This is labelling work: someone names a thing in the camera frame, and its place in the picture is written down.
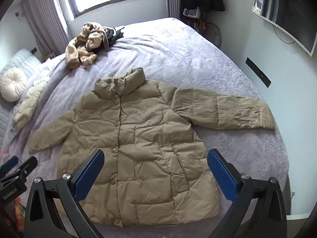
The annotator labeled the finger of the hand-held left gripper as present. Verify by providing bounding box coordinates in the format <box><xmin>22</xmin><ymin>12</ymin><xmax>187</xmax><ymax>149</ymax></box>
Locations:
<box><xmin>0</xmin><ymin>156</ymin><xmax>19</xmax><ymax>174</ymax></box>
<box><xmin>13</xmin><ymin>157</ymin><xmax>38</xmax><ymax>179</ymax></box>

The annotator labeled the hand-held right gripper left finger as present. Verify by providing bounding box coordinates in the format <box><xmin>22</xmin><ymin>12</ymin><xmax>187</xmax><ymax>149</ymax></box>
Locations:
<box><xmin>24</xmin><ymin>149</ymin><xmax>105</xmax><ymax>238</ymax></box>

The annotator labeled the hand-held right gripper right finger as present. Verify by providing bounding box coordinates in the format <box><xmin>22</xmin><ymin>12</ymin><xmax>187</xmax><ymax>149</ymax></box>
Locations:
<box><xmin>207</xmin><ymin>149</ymin><xmax>288</xmax><ymax>238</ymax></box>

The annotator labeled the tan puffer jacket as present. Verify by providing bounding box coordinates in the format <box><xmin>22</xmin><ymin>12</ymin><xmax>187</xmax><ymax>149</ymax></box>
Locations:
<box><xmin>28</xmin><ymin>67</ymin><xmax>276</xmax><ymax>227</ymax></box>

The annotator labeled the person's left forearm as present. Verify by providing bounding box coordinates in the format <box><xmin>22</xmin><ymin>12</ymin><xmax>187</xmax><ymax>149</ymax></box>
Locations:
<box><xmin>12</xmin><ymin>198</ymin><xmax>26</xmax><ymax>230</ymax></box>

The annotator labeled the cream quilted jacket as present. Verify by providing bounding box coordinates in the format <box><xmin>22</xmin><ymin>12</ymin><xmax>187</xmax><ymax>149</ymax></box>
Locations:
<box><xmin>13</xmin><ymin>76</ymin><xmax>51</xmax><ymax>129</ymax></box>

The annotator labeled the round cream pillow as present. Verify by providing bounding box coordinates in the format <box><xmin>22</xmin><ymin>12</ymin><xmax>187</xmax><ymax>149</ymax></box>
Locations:
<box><xmin>0</xmin><ymin>68</ymin><xmax>27</xmax><ymax>102</ymax></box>

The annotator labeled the purple bed blanket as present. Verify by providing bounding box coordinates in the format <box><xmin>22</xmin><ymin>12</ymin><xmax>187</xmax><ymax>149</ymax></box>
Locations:
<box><xmin>0</xmin><ymin>17</ymin><xmax>290</xmax><ymax>228</ymax></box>

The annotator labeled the beige striped garment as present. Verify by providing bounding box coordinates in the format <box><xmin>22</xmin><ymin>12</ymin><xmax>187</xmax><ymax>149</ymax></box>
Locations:
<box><xmin>65</xmin><ymin>22</ymin><xmax>109</xmax><ymax>70</ymax></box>

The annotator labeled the dark garment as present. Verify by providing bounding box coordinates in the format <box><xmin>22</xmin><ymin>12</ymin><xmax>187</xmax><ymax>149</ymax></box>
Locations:
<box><xmin>104</xmin><ymin>26</ymin><xmax>125</xmax><ymax>47</ymax></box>

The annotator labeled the black wall plate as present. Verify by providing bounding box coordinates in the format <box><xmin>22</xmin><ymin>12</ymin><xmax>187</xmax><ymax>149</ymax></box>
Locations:
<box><xmin>245</xmin><ymin>57</ymin><xmax>272</xmax><ymax>88</ymax></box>

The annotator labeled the round wire fan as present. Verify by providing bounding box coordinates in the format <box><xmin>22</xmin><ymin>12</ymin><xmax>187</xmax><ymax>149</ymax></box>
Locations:
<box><xmin>198</xmin><ymin>21</ymin><xmax>221</xmax><ymax>49</ymax></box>

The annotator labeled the black screen cable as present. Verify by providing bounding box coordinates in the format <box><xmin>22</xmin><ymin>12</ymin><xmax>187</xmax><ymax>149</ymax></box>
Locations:
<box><xmin>272</xmin><ymin>25</ymin><xmax>295</xmax><ymax>44</ymax></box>

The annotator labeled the wall-mounted screen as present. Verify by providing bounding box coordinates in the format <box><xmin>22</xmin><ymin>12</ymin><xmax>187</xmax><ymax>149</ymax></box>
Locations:
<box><xmin>251</xmin><ymin>0</ymin><xmax>317</xmax><ymax>56</ymax></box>

